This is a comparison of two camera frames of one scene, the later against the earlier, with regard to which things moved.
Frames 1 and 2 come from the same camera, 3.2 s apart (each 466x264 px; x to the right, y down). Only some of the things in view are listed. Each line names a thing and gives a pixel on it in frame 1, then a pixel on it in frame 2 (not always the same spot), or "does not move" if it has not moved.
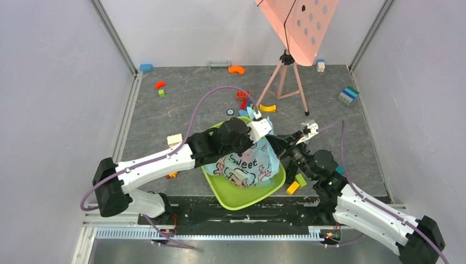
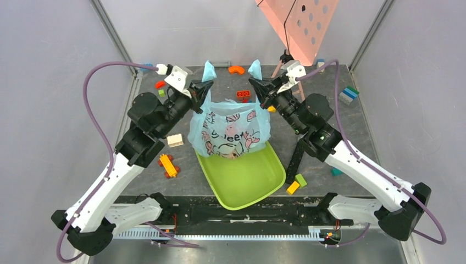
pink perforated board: (303, 24) does not move
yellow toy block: (293, 187) does not move
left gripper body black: (244, 144) to (178, 107)
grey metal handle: (220, 64) does not move
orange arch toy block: (234, 68) does not move
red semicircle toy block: (159, 84) does not move
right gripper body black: (291, 139) to (267, 95)
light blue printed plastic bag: (259, 164) to (228, 128)
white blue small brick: (320, 65) does not move
